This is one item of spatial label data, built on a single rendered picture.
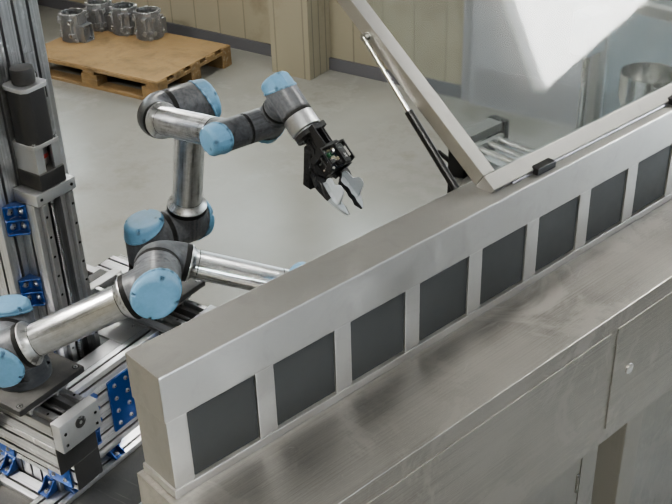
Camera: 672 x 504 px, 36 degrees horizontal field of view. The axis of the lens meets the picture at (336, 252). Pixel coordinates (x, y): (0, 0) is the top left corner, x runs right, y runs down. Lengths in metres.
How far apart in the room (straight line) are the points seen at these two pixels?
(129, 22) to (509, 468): 5.80
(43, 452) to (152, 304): 0.60
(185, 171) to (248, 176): 2.60
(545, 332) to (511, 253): 0.15
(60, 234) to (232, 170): 2.78
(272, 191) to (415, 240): 3.74
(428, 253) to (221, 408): 0.42
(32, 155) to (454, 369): 1.41
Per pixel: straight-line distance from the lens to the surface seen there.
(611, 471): 2.31
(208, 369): 1.43
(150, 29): 7.15
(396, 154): 5.70
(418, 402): 1.65
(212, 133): 2.40
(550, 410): 1.83
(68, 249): 2.94
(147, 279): 2.45
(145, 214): 3.04
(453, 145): 1.80
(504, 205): 1.77
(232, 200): 5.30
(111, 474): 3.43
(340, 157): 2.36
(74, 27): 7.26
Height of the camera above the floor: 2.49
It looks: 31 degrees down
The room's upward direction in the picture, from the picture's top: 2 degrees counter-clockwise
